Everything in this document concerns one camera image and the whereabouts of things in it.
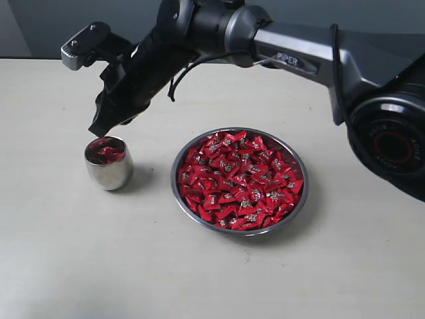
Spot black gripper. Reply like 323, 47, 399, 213
88, 29, 196, 137

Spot pile of red wrapped candies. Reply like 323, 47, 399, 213
177, 130, 304, 231

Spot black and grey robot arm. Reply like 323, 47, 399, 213
89, 1, 424, 200

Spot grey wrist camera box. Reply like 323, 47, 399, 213
60, 21, 132, 71

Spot stainless steel cup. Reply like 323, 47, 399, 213
84, 136, 134, 191

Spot stainless steel bowl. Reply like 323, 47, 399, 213
170, 126, 309, 237

